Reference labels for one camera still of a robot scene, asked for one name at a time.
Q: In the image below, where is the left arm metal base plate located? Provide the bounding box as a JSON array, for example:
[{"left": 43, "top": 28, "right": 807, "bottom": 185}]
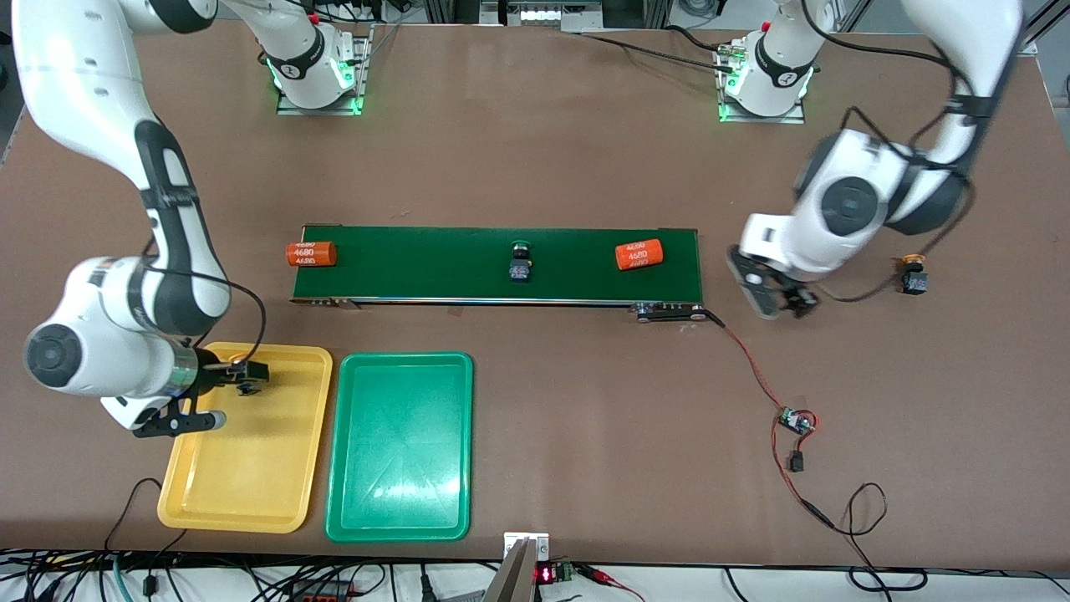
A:
[{"left": 717, "top": 38, "right": 808, "bottom": 125}]

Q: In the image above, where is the red black clip lead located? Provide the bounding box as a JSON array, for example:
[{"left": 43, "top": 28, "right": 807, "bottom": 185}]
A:
[{"left": 577, "top": 564, "right": 646, "bottom": 602}]

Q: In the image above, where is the aluminium frame profile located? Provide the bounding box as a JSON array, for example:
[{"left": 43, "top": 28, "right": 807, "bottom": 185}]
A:
[{"left": 1022, "top": 0, "right": 1070, "bottom": 58}]

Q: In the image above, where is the red black conveyor cable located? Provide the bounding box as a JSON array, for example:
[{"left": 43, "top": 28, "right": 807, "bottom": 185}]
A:
[{"left": 702, "top": 308, "right": 837, "bottom": 531}]

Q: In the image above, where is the yellow plastic tray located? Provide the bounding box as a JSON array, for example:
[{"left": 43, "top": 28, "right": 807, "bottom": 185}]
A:
[{"left": 157, "top": 341, "right": 334, "bottom": 534}]

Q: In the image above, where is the green conveyor belt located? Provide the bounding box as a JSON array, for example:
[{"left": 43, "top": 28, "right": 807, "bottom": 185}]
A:
[{"left": 289, "top": 223, "right": 711, "bottom": 324}]

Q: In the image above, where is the thin black looped cable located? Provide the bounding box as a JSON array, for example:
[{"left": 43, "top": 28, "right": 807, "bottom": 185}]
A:
[{"left": 815, "top": 482, "right": 929, "bottom": 593}]

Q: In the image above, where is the green plastic tray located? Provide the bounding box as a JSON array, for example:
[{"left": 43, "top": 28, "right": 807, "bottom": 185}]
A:
[{"left": 324, "top": 351, "right": 474, "bottom": 544}]

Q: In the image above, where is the thin black table cable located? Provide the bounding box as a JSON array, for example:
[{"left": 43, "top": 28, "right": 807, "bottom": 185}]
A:
[{"left": 104, "top": 477, "right": 189, "bottom": 554}]

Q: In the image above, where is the grey camera mount pole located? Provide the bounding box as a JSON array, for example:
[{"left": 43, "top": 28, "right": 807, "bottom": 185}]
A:
[{"left": 482, "top": 539, "right": 540, "bottom": 602}]

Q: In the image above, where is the orange cylinder battery cell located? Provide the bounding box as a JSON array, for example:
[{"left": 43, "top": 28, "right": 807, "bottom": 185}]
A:
[
  {"left": 615, "top": 239, "right": 665, "bottom": 272},
  {"left": 286, "top": 241, "right": 337, "bottom": 268}
]

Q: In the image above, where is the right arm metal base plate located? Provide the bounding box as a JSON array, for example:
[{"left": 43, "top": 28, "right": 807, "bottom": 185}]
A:
[{"left": 276, "top": 25, "right": 374, "bottom": 116}]

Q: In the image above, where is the silver control box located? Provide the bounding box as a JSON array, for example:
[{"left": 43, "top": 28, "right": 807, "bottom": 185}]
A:
[{"left": 479, "top": 0, "right": 604, "bottom": 34}]

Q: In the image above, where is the black base power cable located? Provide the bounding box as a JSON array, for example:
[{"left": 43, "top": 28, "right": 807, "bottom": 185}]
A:
[{"left": 577, "top": 25, "right": 741, "bottom": 69}]

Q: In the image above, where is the orange power strip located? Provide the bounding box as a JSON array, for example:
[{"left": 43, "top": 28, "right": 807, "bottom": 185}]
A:
[{"left": 288, "top": 583, "right": 356, "bottom": 602}]

